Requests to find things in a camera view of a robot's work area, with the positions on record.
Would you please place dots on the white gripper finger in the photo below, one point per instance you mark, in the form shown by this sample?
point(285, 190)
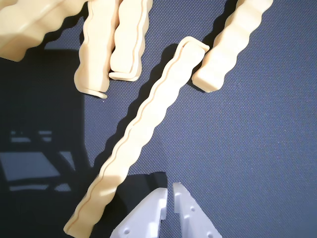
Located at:
point(193, 218)
point(141, 218)

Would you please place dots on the long cream plastic crinkle fry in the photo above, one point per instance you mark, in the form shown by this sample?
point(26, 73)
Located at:
point(148, 116)

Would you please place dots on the dark blue textured mat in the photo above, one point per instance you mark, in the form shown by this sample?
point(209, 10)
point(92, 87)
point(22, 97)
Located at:
point(247, 148)

